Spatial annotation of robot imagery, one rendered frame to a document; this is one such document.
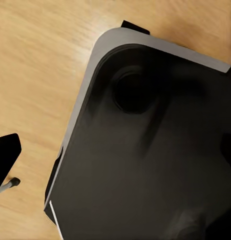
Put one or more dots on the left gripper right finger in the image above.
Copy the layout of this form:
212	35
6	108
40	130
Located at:
225	147

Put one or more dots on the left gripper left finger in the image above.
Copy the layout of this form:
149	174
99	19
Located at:
10	149

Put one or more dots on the camera tripod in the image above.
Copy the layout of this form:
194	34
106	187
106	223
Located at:
9	184

